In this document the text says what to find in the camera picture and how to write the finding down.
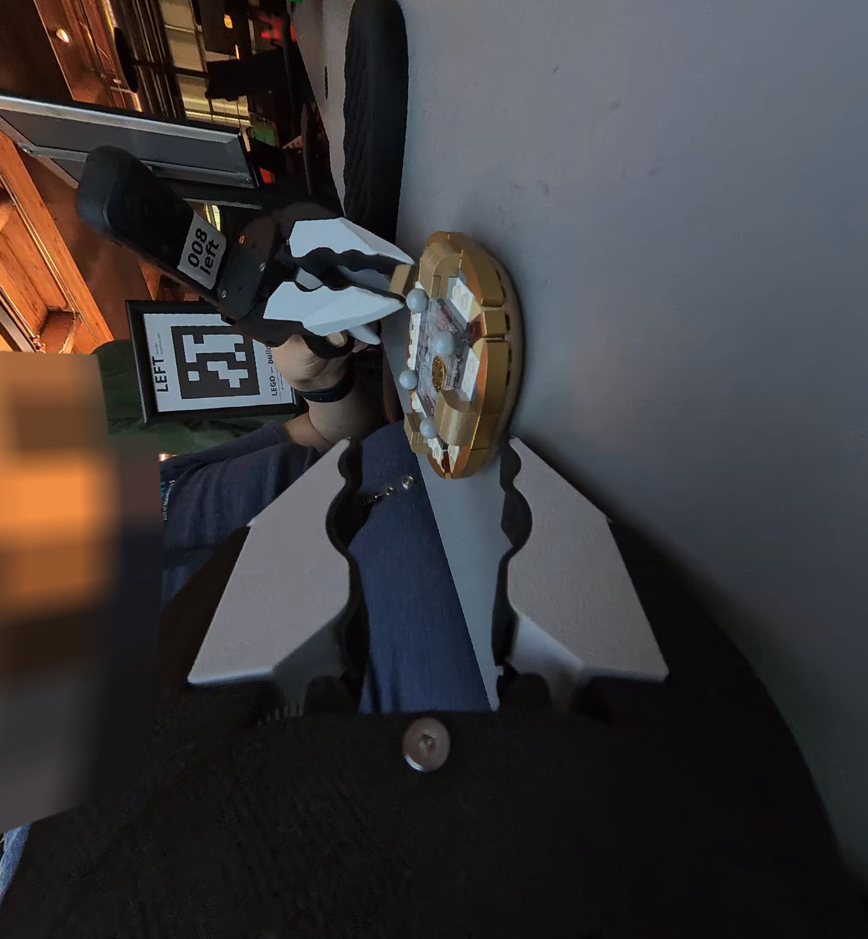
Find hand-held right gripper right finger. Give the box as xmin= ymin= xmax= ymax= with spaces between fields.
xmin=493 ymin=436 xmax=671 ymax=682

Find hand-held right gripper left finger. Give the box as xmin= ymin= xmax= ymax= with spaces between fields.
xmin=186 ymin=437 xmax=372 ymax=687

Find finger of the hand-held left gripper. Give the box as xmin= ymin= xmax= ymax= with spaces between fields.
xmin=261 ymin=275 xmax=409 ymax=336
xmin=286 ymin=217 xmax=415 ymax=289

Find round gold lego model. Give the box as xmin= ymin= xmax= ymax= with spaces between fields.
xmin=390 ymin=231 xmax=525 ymax=480

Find person's left forearm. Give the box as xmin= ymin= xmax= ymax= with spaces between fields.
xmin=159 ymin=392 xmax=391 ymax=588

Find person's left hand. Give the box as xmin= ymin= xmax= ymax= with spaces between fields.
xmin=271 ymin=332 xmax=358 ymax=401

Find grey framed screen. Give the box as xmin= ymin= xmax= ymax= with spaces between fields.
xmin=0 ymin=83 xmax=260 ymax=189

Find black wristband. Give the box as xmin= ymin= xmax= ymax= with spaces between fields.
xmin=297 ymin=376 xmax=356 ymax=405

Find black framed marker sign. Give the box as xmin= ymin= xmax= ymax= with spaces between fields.
xmin=126 ymin=299 xmax=307 ymax=428

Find person's blue jeans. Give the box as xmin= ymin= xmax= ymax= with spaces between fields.
xmin=342 ymin=424 xmax=495 ymax=714

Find black mesh chair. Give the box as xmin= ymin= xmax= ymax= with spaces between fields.
xmin=342 ymin=0 xmax=410 ymax=245

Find small metal clasp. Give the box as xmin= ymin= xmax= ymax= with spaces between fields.
xmin=364 ymin=475 xmax=416 ymax=507

